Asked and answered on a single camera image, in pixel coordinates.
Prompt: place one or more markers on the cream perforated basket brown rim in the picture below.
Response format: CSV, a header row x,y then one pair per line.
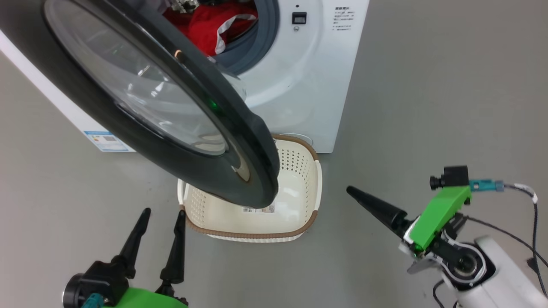
x,y
295,205

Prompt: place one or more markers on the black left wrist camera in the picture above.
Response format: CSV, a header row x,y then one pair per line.
x,y
98,280

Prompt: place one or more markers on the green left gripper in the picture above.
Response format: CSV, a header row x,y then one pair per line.
x,y
141,299

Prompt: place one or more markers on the printed basket label sticker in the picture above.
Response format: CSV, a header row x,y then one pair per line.
x,y
261,209

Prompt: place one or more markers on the white front-load washing machine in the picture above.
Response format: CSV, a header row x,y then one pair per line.
x,y
299,85

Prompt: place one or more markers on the blue energy label sticker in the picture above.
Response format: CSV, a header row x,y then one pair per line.
x,y
107,141

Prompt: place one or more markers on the dark grey glass washer door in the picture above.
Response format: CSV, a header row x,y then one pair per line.
x,y
252,149

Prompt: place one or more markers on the red and white garment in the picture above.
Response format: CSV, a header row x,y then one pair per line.
x,y
201,30

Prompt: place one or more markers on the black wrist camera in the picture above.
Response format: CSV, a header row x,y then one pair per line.
x,y
98,280
454,175

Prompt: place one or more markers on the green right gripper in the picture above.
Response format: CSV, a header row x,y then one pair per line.
x,y
441,214

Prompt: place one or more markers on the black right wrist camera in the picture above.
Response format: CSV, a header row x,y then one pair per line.
x,y
454,175

